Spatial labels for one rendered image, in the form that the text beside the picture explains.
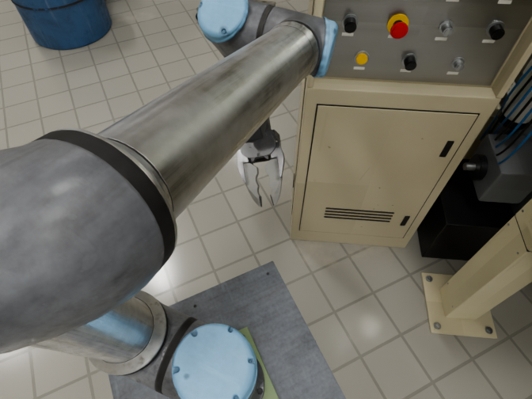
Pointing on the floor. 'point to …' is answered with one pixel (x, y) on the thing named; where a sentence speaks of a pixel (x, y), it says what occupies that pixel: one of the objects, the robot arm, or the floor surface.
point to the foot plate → (456, 326)
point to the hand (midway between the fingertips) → (266, 199)
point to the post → (492, 271)
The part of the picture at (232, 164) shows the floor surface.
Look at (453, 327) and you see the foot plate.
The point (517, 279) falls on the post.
